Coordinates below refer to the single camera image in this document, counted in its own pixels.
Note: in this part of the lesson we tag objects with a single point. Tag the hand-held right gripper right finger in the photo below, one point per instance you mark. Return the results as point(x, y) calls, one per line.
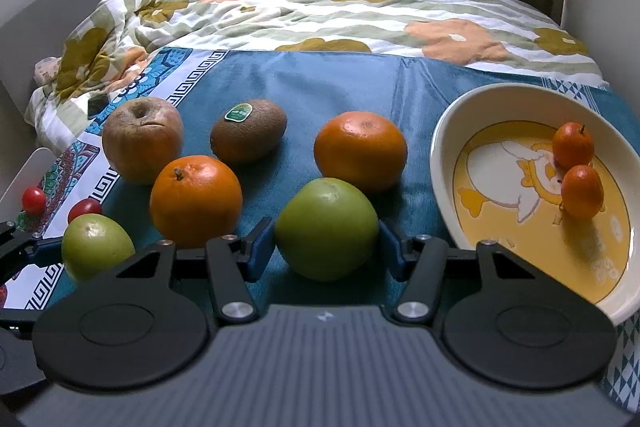
point(392, 252)

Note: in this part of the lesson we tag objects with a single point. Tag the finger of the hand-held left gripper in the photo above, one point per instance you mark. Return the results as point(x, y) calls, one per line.
point(15, 319)
point(42, 253)

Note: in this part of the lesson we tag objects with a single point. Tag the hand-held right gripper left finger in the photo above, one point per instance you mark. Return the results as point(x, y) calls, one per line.
point(260, 252)

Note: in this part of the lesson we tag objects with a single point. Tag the red cherry tomato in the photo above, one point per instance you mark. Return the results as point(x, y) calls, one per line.
point(85, 209)
point(33, 201)

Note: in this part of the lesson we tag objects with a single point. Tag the small green apple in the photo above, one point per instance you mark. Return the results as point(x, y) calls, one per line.
point(95, 247)

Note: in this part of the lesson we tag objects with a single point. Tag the large green apple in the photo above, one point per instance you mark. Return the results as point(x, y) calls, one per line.
point(325, 232)

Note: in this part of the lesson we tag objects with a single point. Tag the orange with green stem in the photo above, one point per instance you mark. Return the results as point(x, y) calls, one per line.
point(197, 202)

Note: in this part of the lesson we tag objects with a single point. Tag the orange mandarin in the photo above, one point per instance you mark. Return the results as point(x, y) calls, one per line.
point(360, 152)

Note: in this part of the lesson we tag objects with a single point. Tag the kiwi with green sticker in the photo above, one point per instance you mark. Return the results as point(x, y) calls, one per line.
point(250, 137)

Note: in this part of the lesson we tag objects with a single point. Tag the cream bowl with duck print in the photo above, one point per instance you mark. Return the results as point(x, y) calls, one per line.
point(505, 187)

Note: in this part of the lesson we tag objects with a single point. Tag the wrinkled brown apple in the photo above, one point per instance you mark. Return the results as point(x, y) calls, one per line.
point(142, 142)

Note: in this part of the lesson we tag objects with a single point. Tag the small orange kumquat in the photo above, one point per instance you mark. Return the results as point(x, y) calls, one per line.
point(582, 192)
point(572, 146)

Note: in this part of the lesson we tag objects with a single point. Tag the white plastic panel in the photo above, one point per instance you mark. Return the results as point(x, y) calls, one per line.
point(27, 172)

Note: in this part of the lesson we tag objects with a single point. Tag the black phone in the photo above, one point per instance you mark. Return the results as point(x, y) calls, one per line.
point(98, 107)

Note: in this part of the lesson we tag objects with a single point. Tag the blue patterned bedspread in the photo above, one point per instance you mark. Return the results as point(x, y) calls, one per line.
point(350, 82)

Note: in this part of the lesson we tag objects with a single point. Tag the pink patterned pillow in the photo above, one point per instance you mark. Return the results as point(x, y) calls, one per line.
point(47, 71)

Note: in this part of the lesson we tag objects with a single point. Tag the floral striped quilt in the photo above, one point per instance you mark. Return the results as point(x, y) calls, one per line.
point(325, 17)

